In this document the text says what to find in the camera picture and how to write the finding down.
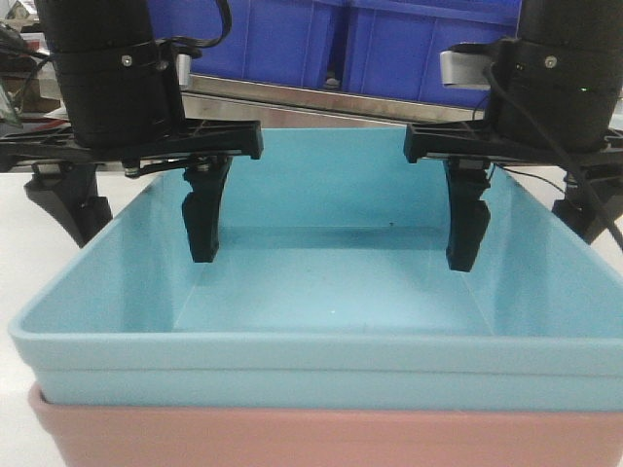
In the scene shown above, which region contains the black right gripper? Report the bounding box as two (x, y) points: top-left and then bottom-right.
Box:
(404, 38), (622, 271)

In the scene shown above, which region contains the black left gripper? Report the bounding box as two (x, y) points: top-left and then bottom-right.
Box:
(1, 41), (264, 263)

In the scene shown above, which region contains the light blue plastic box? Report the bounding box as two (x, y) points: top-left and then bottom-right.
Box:
(9, 127), (622, 412)

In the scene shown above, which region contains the pink plastic box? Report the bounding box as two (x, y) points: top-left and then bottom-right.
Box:
(28, 387), (622, 466)

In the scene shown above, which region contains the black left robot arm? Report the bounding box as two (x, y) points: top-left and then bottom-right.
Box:
(1, 1), (263, 263)

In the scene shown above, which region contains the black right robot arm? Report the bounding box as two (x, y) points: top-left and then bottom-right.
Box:
(404, 1), (622, 271)

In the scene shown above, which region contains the blue storage bin middle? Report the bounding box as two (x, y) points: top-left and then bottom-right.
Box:
(342, 1), (521, 108)

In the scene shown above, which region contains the blue storage bin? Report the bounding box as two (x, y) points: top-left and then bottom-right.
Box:
(148, 1), (348, 89)
(342, 1), (521, 108)

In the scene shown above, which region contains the blue storage bin left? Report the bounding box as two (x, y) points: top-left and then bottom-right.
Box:
(148, 1), (348, 89)

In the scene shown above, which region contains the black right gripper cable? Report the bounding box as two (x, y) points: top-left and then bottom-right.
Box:
(469, 41), (623, 249)

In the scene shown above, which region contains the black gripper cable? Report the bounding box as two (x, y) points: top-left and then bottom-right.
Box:
(155, 0), (233, 50)
(469, 41), (623, 249)

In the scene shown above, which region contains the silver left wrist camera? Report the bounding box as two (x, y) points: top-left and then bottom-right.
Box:
(176, 54), (192, 90)

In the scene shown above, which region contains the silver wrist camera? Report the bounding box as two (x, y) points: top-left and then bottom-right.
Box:
(439, 50), (493, 90)
(176, 54), (192, 90)

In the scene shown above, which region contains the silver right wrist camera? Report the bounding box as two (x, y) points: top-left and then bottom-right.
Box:
(439, 50), (493, 90)

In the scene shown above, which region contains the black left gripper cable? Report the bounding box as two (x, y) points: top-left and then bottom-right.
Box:
(155, 0), (233, 50)

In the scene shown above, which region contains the stainless steel shelf frame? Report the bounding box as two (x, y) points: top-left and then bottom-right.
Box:
(181, 73), (484, 128)

